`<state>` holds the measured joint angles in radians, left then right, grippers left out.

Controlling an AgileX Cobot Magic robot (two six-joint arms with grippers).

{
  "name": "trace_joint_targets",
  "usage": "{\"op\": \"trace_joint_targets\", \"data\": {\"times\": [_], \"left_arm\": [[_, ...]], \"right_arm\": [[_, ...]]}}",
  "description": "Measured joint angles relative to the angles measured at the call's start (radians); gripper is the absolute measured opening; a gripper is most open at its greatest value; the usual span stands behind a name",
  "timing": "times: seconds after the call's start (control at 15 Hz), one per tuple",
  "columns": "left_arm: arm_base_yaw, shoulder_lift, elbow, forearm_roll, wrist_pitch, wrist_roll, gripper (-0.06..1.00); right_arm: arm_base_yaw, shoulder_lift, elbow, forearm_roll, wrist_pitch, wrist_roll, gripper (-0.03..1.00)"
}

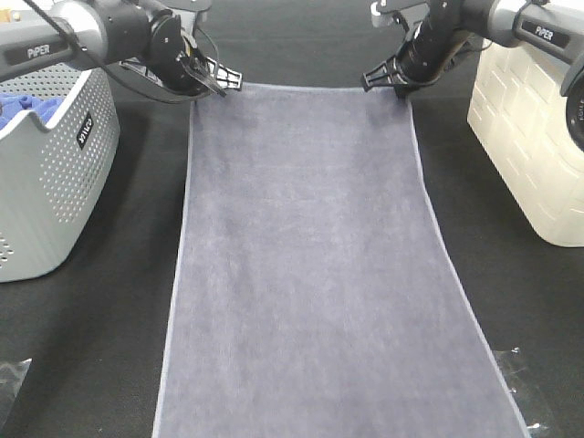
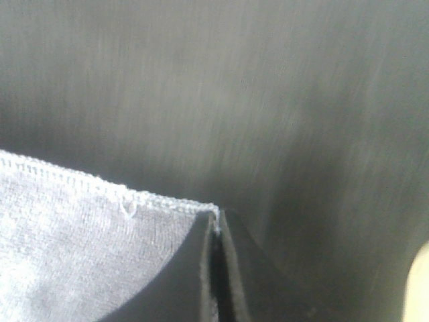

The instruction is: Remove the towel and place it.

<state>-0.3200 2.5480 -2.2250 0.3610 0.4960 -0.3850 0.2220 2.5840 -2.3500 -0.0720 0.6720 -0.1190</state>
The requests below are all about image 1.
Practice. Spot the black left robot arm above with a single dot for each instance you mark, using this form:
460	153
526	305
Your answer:
145	37

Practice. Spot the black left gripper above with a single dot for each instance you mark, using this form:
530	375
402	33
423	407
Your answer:
183	62

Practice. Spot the grey-purple towel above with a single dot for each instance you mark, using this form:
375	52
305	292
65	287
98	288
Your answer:
313	293

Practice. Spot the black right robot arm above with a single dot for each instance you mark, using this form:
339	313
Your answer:
554	27

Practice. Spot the blue towel in basket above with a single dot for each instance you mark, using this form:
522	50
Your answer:
12	104

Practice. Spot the right clear tape strip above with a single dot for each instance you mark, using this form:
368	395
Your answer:
525	392

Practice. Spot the grey perforated laundry basket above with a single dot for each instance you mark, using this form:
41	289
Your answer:
53	171

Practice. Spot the clear tape strip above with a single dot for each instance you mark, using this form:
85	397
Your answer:
525	392
12	376

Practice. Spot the left clear tape strip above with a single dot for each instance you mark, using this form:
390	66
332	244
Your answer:
12	376

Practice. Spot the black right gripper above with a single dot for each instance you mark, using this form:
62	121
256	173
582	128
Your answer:
421	59

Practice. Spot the cream plastic laundry basket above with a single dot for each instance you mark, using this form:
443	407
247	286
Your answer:
518	115

